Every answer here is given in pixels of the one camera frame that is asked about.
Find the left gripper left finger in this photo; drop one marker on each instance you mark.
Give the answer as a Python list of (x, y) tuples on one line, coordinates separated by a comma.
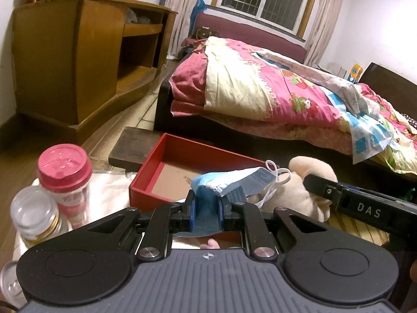
[(166, 220)]

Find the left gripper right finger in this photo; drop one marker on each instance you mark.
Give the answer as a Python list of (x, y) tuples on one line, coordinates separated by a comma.
[(246, 218)]

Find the pink pig plush toy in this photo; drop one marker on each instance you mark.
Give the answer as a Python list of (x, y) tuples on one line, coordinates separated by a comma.
[(210, 244)]

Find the blue face mask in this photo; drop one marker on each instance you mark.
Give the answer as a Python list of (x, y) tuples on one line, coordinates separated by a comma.
[(214, 190)]

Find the cream plush toy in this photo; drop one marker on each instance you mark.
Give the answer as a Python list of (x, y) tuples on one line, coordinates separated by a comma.
[(288, 190)]

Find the red cardboard box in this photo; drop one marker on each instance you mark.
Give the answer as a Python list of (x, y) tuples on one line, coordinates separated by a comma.
[(166, 176)]

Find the floral tablecloth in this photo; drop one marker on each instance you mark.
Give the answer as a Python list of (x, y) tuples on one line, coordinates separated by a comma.
[(109, 193)]

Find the dark wooden board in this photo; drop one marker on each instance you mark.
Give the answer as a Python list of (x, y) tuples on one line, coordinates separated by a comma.
[(133, 148)]

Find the blue white patterned cloth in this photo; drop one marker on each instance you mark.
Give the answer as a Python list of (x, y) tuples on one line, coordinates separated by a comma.
[(369, 137)]

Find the pink lidded drink cup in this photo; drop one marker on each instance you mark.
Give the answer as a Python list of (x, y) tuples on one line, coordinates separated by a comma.
[(65, 170)]

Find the glass jar with gold label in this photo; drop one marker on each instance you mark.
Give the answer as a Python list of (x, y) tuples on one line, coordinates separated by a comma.
[(36, 216)]

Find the pink floral quilt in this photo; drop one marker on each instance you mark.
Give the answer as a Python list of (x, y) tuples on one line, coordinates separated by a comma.
[(249, 82)]

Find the yellow purple drink can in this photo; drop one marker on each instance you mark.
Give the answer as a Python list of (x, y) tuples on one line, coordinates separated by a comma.
[(10, 286)]

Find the wooden cabinet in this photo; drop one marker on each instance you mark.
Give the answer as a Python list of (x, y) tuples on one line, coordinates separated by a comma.
[(77, 63)]

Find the beige curtain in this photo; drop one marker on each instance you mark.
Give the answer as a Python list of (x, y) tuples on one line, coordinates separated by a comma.
[(322, 30)]

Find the dark bed frame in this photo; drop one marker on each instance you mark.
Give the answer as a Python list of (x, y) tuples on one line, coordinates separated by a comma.
[(255, 139)]

